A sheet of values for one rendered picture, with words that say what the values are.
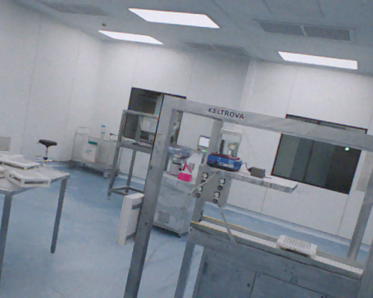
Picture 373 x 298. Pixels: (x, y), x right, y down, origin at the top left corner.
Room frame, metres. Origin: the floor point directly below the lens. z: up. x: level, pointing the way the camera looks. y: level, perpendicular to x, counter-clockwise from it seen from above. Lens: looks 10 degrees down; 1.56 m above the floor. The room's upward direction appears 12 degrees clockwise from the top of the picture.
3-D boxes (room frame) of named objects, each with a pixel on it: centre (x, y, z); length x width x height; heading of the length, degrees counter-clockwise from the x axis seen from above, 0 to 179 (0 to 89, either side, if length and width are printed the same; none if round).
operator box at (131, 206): (2.09, 0.10, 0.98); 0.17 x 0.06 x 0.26; 158
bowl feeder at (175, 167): (5.59, -0.26, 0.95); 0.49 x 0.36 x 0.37; 65
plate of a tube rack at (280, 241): (2.57, -0.98, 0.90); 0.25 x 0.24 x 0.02; 158
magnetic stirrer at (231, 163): (2.76, -0.41, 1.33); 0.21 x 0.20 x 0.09; 158
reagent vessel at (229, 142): (2.77, -0.42, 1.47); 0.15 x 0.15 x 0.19
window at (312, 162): (7.23, -2.65, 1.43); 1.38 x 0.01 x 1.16; 65
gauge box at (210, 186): (2.69, -0.36, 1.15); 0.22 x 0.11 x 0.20; 68
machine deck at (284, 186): (2.74, -0.60, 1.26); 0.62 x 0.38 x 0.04; 68
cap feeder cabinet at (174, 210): (5.53, -0.28, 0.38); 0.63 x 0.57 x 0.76; 65
